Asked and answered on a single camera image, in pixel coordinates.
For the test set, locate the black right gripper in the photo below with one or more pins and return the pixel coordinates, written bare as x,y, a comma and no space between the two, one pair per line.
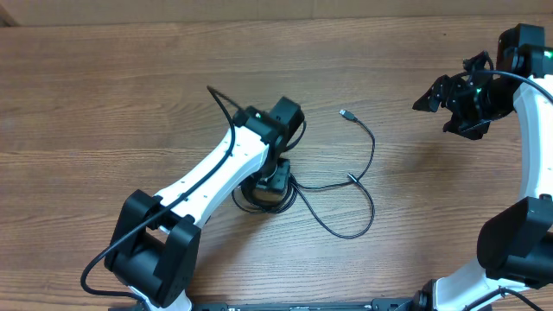
446,94

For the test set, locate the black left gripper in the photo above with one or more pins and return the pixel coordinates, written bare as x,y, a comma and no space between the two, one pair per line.
278,182

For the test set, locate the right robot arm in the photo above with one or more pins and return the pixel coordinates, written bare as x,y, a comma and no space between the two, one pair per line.
514,248

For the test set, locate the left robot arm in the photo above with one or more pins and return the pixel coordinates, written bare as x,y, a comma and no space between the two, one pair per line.
158,236

